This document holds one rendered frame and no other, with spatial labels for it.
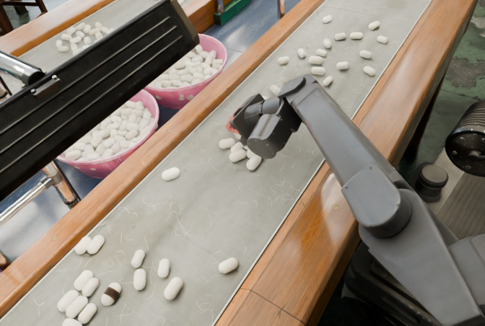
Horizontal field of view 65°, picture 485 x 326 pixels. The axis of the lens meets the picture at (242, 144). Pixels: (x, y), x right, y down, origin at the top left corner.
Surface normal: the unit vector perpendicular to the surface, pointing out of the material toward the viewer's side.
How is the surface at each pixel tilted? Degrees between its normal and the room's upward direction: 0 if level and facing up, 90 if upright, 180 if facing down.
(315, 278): 0
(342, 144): 40
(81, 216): 0
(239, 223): 0
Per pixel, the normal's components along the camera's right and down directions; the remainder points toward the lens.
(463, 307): -0.69, -0.63
